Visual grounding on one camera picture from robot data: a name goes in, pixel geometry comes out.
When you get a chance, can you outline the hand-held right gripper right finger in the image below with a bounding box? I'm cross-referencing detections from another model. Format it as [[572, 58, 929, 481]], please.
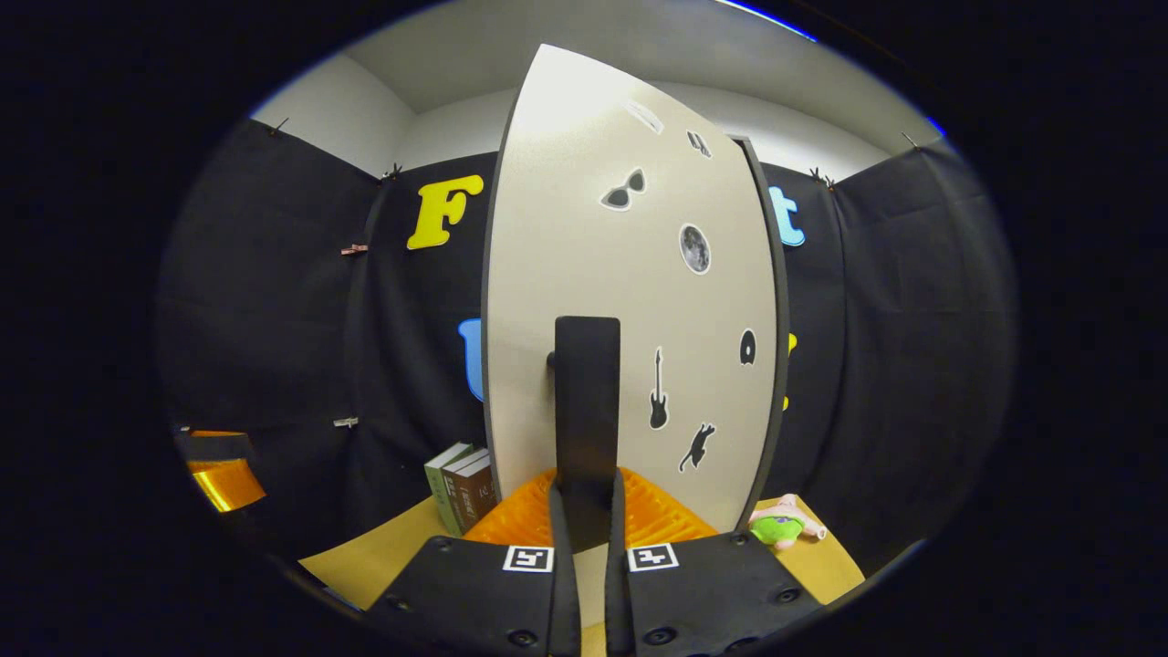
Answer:
[[605, 467, 822, 657]]

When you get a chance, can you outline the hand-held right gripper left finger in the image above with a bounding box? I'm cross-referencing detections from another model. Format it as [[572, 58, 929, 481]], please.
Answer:
[[365, 467, 582, 657]]

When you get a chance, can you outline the black door handle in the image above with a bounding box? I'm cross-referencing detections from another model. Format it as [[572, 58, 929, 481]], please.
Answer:
[[547, 316, 621, 553]]

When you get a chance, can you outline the green and pink plush toy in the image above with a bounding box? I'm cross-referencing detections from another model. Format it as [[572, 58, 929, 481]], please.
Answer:
[[748, 494, 828, 548]]

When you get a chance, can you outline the brown book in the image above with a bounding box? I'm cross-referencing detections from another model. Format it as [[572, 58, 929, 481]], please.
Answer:
[[441, 449, 489, 535], [454, 456, 498, 526]]

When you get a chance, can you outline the black backdrop cloth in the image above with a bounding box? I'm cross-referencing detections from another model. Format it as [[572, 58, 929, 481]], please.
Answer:
[[155, 119, 1018, 576]]

